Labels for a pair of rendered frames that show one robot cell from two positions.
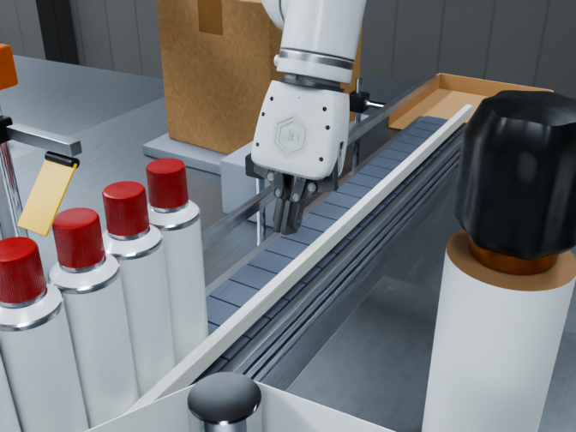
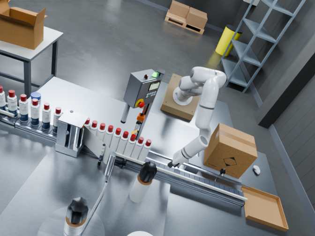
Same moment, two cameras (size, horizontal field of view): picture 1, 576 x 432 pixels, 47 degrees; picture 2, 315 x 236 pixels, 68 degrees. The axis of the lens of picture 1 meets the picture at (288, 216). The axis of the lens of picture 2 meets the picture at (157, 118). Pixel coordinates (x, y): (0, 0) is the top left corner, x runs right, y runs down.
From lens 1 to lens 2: 114 cm
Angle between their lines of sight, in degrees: 46
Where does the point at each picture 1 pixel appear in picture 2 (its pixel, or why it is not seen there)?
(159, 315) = (135, 151)
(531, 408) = (134, 193)
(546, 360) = (137, 189)
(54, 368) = (121, 144)
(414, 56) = not seen: outside the picture
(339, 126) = (179, 160)
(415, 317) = (160, 189)
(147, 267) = (137, 146)
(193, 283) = (143, 153)
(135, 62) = (288, 129)
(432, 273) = (182, 197)
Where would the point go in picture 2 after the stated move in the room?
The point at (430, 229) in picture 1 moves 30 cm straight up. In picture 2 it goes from (198, 197) to (218, 170)
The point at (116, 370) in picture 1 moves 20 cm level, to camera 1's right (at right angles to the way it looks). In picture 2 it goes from (127, 151) to (135, 176)
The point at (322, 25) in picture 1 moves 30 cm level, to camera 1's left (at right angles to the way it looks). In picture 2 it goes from (187, 147) to (169, 115)
